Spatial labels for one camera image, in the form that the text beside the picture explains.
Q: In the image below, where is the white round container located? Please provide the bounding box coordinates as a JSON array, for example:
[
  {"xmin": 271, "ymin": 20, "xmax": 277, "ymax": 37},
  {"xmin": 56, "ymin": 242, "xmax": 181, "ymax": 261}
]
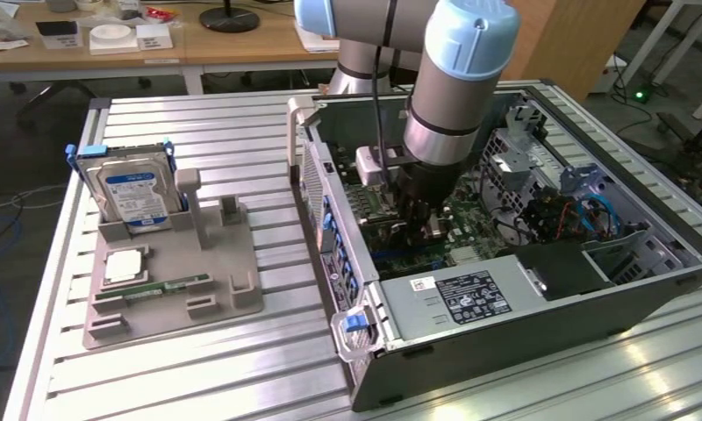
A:
[{"xmin": 88, "ymin": 24, "xmax": 140, "ymax": 56}]

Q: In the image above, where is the grey printed parts rack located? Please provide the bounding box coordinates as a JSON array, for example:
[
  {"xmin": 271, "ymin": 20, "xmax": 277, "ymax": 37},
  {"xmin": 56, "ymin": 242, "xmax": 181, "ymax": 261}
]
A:
[{"xmin": 80, "ymin": 168, "xmax": 265, "ymax": 350}]

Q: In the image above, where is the red wire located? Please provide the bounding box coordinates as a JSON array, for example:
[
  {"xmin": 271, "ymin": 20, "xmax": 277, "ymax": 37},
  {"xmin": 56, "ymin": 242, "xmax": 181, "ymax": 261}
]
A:
[{"xmin": 552, "ymin": 196, "xmax": 581, "ymax": 242}]

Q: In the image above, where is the CPU socket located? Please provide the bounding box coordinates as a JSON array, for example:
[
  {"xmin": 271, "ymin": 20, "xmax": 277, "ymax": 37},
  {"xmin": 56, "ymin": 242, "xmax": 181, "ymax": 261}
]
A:
[{"xmin": 374, "ymin": 184, "xmax": 400, "ymax": 212}]

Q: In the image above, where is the white floor cable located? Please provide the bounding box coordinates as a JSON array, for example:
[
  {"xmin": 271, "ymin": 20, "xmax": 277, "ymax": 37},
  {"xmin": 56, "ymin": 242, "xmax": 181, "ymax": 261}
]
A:
[{"xmin": 0, "ymin": 182, "xmax": 66, "ymax": 212}]

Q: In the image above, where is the black wire bundle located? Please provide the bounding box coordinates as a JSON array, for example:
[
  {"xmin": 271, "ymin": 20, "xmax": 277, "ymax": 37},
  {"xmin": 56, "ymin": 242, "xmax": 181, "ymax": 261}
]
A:
[{"xmin": 494, "ymin": 192, "xmax": 574, "ymax": 246}]

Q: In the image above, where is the hard disk in blue caddy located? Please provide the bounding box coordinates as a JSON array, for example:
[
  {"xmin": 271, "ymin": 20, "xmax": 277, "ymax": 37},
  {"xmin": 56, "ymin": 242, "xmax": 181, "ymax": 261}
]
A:
[{"xmin": 62, "ymin": 136, "xmax": 181, "ymax": 233}]

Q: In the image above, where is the perforated metal drive cage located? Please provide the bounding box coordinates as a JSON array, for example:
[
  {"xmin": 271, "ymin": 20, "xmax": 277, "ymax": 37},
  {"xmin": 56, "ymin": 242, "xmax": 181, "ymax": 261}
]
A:
[{"xmin": 478, "ymin": 104, "xmax": 566, "ymax": 207}]

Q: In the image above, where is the black round lamp base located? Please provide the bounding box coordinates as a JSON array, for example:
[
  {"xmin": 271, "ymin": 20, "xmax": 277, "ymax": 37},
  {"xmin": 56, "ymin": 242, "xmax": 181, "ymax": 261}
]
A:
[{"xmin": 197, "ymin": 0, "xmax": 261, "ymax": 34}]

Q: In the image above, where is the red packet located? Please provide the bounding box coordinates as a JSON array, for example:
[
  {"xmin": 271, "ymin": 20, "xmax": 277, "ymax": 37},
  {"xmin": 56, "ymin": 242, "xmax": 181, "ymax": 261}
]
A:
[{"xmin": 142, "ymin": 5, "xmax": 176, "ymax": 23}]

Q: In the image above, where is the wooden cabinet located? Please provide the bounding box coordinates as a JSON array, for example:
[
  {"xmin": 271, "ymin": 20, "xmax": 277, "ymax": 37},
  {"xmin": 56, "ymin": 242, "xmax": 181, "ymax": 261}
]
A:
[{"xmin": 490, "ymin": 0, "xmax": 649, "ymax": 100}]

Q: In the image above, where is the white box with red button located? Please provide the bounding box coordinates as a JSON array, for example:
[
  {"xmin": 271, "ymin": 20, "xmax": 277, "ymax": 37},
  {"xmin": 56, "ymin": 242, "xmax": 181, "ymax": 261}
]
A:
[{"xmin": 597, "ymin": 55, "xmax": 629, "ymax": 96}]

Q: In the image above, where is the open dark grey PC case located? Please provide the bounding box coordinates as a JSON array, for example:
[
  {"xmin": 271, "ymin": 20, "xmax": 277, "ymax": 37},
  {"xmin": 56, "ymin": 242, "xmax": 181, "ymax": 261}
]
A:
[{"xmin": 284, "ymin": 80, "xmax": 702, "ymax": 413}]

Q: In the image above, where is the white box with black top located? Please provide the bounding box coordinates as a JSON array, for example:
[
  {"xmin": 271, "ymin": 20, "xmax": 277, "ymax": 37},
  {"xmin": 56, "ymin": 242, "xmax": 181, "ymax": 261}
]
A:
[{"xmin": 33, "ymin": 20, "xmax": 84, "ymax": 50}]

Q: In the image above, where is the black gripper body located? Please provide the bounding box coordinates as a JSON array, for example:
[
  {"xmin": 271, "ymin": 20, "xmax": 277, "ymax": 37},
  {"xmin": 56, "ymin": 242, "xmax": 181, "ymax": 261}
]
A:
[{"xmin": 394, "ymin": 161, "xmax": 463, "ymax": 211}]

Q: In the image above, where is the wooden desk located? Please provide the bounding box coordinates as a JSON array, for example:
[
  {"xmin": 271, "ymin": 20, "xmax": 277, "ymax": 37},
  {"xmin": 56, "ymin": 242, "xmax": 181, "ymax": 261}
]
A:
[{"xmin": 0, "ymin": 0, "xmax": 352, "ymax": 84}]

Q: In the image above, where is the silver CPU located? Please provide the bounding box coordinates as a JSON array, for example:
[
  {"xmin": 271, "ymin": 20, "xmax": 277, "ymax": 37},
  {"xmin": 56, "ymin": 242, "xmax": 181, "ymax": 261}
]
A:
[{"xmin": 102, "ymin": 252, "xmax": 142, "ymax": 282}]

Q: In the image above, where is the grey power supply unit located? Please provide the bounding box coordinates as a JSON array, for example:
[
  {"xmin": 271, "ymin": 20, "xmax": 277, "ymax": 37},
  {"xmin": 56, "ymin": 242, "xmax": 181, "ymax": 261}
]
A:
[{"xmin": 379, "ymin": 256, "xmax": 548, "ymax": 343}]

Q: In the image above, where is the blue wire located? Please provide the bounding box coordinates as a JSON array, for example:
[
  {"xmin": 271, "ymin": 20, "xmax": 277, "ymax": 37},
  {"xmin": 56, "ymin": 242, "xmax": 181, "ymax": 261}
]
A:
[{"xmin": 578, "ymin": 195, "xmax": 622, "ymax": 240}]

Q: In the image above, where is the blue case latch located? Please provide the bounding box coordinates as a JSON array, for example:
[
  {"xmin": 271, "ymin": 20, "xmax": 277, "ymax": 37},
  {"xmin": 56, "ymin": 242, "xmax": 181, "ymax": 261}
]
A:
[{"xmin": 337, "ymin": 308, "xmax": 368, "ymax": 335}]

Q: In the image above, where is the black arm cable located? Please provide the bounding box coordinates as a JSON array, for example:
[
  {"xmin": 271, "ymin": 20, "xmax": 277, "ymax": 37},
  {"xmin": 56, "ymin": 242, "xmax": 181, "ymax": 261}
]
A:
[{"xmin": 371, "ymin": 43, "xmax": 394, "ymax": 194}]

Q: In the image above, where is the white labelled box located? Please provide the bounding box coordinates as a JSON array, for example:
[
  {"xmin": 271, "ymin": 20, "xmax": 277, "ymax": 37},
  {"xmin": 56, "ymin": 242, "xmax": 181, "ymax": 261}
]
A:
[{"xmin": 134, "ymin": 22, "xmax": 174, "ymax": 52}]

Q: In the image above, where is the black office chair base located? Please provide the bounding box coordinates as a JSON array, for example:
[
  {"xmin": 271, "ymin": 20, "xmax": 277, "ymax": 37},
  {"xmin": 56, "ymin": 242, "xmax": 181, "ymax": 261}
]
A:
[
  {"xmin": 10, "ymin": 76, "xmax": 153, "ymax": 129},
  {"xmin": 654, "ymin": 111, "xmax": 702, "ymax": 198}
]

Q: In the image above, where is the stack of white papers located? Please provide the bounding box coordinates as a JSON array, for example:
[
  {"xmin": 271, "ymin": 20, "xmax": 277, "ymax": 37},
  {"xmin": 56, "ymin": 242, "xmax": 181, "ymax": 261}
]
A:
[{"xmin": 299, "ymin": 29, "xmax": 341, "ymax": 54}]

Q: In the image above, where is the metal disk bay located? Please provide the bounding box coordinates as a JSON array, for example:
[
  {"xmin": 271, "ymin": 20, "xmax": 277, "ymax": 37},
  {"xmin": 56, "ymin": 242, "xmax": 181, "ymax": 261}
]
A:
[{"xmin": 582, "ymin": 224, "xmax": 661, "ymax": 286}]

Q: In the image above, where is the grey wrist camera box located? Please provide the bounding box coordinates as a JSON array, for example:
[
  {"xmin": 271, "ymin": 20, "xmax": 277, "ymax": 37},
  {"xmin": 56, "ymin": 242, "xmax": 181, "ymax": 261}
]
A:
[{"xmin": 355, "ymin": 146, "xmax": 414, "ymax": 188}]

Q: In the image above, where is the green motherboard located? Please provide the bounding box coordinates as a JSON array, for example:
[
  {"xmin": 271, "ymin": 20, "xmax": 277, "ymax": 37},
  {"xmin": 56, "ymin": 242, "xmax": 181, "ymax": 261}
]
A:
[{"xmin": 327, "ymin": 144, "xmax": 514, "ymax": 282}]

